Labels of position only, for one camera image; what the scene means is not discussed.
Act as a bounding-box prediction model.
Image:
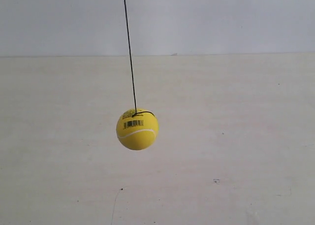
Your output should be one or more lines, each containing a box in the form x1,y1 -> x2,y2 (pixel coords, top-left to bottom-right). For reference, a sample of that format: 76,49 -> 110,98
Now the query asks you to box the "black hanging string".
122,0 -> 156,118

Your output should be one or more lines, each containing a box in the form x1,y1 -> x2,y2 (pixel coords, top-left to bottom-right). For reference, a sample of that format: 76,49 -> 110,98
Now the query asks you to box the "yellow tennis ball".
116,108 -> 159,151

